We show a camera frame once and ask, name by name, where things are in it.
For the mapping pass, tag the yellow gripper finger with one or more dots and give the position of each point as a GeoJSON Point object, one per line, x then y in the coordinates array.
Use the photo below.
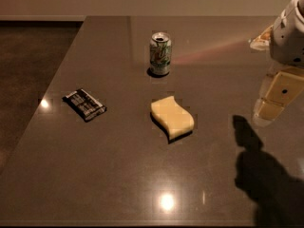
{"type": "Point", "coordinates": [262, 42]}
{"type": "Point", "coordinates": [277, 91]}

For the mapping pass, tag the green white soda can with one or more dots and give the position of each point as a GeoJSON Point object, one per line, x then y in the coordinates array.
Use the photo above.
{"type": "Point", "coordinates": [160, 53]}

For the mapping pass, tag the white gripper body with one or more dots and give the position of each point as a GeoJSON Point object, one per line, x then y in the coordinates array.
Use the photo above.
{"type": "Point", "coordinates": [287, 38]}

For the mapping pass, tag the yellow sponge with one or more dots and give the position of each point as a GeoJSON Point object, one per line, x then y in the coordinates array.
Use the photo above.
{"type": "Point", "coordinates": [172, 117]}

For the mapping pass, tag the black rxbar chocolate wrapper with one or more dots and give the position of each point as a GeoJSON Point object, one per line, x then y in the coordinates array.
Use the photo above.
{"type": "Point", "coordinates": [86, 106]}

